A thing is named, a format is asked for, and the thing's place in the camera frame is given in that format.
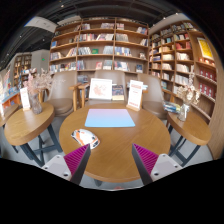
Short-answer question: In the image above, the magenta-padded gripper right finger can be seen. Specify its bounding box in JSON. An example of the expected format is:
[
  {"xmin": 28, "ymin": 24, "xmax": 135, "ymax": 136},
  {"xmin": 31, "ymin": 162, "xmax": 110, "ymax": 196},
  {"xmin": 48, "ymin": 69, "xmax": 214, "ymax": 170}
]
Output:
[{"xmin": 131, "ymin": 143, "xmax": 184, "ymax": 186}]

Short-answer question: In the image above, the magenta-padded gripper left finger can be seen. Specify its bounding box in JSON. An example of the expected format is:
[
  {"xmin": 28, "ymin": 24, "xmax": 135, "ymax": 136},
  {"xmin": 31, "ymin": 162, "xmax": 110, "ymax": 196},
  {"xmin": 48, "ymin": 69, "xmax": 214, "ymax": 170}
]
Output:
[{"xmin": 41, "ymin": 143, "xmax": 92, "ymax": 186}]

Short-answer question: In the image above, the white orange patterned computer mouse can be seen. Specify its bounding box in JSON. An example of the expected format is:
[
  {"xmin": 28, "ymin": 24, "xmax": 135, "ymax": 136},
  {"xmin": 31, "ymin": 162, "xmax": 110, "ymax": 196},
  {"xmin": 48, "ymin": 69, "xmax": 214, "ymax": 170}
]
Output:
[{"xmin": 70, "ymin": 128, "xmax": 101, "ymax": 150}]

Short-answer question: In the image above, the blue pink gradient mouse pad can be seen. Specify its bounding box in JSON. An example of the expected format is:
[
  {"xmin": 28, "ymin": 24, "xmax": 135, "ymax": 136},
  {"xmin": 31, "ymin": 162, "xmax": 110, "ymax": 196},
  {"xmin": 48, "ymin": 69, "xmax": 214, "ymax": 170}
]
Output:
[{"xmin": 84, "ymin": 108, "xmax": 137, "ymax": 129}]

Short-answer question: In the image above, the round wooden side table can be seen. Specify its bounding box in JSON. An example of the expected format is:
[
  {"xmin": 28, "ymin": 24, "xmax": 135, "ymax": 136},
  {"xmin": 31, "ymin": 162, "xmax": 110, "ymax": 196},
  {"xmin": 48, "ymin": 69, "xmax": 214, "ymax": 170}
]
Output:
[
  {"xmin": 166, "ymin": 109, "xmax": 213, "ymax": 167},
  {"xmin": 0, "ymin": 103, "xmax": 20, "ymax": 158},
  {"xmin": 3, "ymin": 101, "xmax": 64, "ymax": 167}
]

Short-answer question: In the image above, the stack of blue books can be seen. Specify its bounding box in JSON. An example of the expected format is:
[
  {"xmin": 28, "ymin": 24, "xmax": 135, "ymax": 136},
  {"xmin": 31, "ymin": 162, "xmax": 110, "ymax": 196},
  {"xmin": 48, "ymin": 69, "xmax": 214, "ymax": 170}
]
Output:
[{"xmin": 162, "ymin": 100, "xmax": 182, "ymax": 114}]

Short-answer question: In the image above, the glass vase with beige flowers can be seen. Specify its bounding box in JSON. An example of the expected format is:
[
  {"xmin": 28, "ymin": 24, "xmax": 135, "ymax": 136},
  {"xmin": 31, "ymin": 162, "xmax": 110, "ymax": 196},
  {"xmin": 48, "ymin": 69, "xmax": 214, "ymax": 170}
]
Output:
[{"xmin": 175, "ymin": 72, "xmax": 202, "ymax": 122}]

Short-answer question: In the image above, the beige wooden armchair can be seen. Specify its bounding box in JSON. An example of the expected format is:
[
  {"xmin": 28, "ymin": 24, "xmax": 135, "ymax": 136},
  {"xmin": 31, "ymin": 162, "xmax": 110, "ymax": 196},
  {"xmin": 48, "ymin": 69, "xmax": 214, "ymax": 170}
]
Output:
[
  {"xmin": 137, "ymin": 73, "xmax": 169, "ymax": 120},
  {"xmin": 78, "ymin": 69, "xmax": 129, "ymax": 108},
  {"xmin": 43, "ymin": 70, "xmax": 81, "ymax": 118}
]

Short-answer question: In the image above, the white red sign stand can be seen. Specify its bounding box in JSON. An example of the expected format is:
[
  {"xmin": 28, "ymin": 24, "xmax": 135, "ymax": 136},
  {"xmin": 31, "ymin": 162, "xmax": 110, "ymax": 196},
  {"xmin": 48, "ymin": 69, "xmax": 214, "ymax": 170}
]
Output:
[{"xmin": 126, "ymin": 79, "xmax": 144, "ymax": 112}]

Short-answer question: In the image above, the glass vase with pink flowers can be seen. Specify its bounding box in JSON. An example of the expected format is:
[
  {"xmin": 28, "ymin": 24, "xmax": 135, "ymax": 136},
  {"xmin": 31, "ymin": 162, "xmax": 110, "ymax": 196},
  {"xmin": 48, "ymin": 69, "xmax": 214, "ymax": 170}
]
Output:
[{"xmin": 23, "ymin": 68, "xmax": 54, "ymax": 115}]

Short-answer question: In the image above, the dark blue book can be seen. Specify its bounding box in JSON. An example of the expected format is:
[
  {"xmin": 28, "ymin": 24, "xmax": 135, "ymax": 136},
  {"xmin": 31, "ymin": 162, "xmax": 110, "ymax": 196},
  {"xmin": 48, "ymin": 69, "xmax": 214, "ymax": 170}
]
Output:
[{"xmin": 111, "ymin": 84, "xmax": 125, "ymax": 102}]

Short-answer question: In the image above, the white framed floral picture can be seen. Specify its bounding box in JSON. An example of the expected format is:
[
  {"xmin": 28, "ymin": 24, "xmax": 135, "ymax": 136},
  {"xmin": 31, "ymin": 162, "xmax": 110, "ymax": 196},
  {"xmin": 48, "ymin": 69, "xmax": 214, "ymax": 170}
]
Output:
[{"xmin": 88, "ymin": 77, "xmax": 113, "ymax": 101}]

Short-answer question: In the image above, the small white card sign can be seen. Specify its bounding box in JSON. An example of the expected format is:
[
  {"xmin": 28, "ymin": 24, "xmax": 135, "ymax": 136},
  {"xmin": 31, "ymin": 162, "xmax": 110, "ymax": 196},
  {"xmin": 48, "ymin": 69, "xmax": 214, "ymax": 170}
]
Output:
[{"xmin": 19, "ymin": 87, "xmax": 32, "ymax": 112}]

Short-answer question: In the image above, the low book display stand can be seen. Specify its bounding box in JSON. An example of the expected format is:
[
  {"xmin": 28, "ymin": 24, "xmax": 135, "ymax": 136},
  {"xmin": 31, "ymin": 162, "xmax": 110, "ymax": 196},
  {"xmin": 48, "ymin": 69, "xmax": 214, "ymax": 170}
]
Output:
[{"xmin": 0, "ymin": 68, "xmax": 23, "ymax": 114}]

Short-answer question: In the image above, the curved wooden bookshelf unit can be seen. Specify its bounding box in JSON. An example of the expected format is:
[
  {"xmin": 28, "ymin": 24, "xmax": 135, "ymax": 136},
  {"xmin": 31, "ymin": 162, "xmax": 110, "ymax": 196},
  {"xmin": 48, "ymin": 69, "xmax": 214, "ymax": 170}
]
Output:
[{"xmin": 148, "ymin": 19, "xmax": 224, "ymax": 160}]

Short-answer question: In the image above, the distant wooden bookshelf unit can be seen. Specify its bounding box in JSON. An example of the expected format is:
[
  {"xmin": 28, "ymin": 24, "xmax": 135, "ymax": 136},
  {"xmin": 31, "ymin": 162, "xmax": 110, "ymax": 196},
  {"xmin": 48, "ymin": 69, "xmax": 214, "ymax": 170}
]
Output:
[{"xmin": 13, "ymin": 52, "xmax": 33, "ymax": 88}]

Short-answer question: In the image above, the wide wooden bookshelf unit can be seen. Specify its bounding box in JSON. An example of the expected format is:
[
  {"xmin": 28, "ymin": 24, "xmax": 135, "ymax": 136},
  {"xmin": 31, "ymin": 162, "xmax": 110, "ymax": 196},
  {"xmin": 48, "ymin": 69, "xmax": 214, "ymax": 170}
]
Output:
[{"xmin": 49, "ymin": 17, "xmax": 150, "ymax": 75}]

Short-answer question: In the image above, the white hanging ceiling sign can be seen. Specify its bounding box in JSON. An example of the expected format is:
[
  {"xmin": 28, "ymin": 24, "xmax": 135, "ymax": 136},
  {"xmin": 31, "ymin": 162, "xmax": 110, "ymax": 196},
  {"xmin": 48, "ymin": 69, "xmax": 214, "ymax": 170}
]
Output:
[{"xmin": 24, "ymin": 15, "xmax": 58, "ymax": 34}]

